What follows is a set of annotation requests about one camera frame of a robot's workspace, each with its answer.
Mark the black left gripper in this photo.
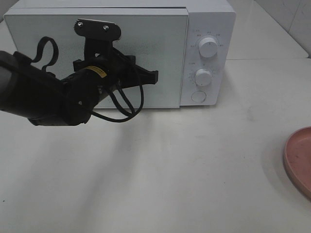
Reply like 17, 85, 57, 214
62, 38, 158, 126

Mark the pink round plate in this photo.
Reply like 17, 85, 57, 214
283, 126, 311, 200

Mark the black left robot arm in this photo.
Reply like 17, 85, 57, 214
0, 36, 158, 126

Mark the white round door button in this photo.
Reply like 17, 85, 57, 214
191, 91, 207, 103

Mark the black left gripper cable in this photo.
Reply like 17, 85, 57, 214
33, 36, 144, 122

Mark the white microwave oven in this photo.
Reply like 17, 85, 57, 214
4, 0, 236, 107

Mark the white microwave door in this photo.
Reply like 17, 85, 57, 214
4, 8, 188, 108

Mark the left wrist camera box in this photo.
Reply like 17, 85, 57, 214
74, 18, 121, 41

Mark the white dial knob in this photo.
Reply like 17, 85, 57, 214
198, 35, 218, 58
194, 69, 212, 86

